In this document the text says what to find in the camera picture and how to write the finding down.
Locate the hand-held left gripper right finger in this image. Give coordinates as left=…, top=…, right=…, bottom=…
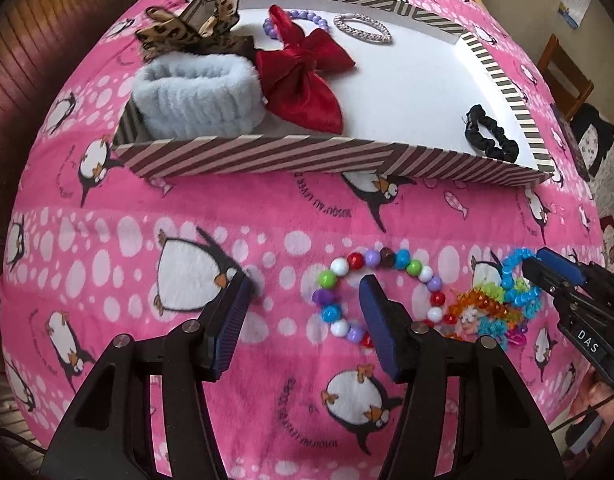
left=358, top=274, right=568, bottom=480

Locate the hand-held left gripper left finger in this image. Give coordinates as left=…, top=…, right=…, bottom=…
left=39, top=274, right=255, bottom=480

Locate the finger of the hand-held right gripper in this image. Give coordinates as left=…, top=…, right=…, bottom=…
left=537, top=247, right=595, bottom=291
left=523, top=258, right=574, bottom=307

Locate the multicoloured bead bracelet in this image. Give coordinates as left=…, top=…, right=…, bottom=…
left=312, top=247, right=446, bottom=349

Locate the black scrunchie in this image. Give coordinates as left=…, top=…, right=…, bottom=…
left=464, top=104, right=520, bottom=164

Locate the white fluffy wrist band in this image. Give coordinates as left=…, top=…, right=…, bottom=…
left=133, top=52, right=268, bottom=139

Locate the striped cardboard box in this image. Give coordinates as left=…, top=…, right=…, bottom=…
left=112, top=0, right=556, bottom=189

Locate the red velvet hair bow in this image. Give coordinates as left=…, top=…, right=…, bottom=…
left=254, top=5, right=356, bottom=135

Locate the leopard print hair bow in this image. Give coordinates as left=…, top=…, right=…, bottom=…
left=135, top=0, right=240, bottom=61

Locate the silver braided hair tie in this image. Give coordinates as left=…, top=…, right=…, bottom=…
left=333, top=12, right=394, bottom=45

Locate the purple bead bracelet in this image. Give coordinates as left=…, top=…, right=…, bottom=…
left=263, top=8, right=332, bottom=41

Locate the person's right hand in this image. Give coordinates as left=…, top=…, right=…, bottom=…
left=579, top=367, right=614, bottom=432

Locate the white dotted cloth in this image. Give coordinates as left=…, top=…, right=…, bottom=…
left=569, top=102, right=614, bottom=222

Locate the pink penguin print blanket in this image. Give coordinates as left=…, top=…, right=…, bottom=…
left=0, top=0, right=614, bottom=480

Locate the wooden chair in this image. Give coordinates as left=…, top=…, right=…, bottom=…
left=537, top=34, right=596, bottom=107

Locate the wooden panelled cabinet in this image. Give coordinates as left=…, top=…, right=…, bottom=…
left=0, top=0, right=174, bottom=161

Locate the green coil hair tie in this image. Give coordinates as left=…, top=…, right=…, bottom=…
left=472, top=280, right=532, bottom=307

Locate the pink coil hair tie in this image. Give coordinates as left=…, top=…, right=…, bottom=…
left=504, top=322, right=530, bottom=350

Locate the black cable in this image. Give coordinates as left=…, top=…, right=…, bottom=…
left=549, top=394, right=614, bottom=436

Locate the wall calendar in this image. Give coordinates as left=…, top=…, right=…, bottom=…
left=557, top=0, right=591, bottom=29

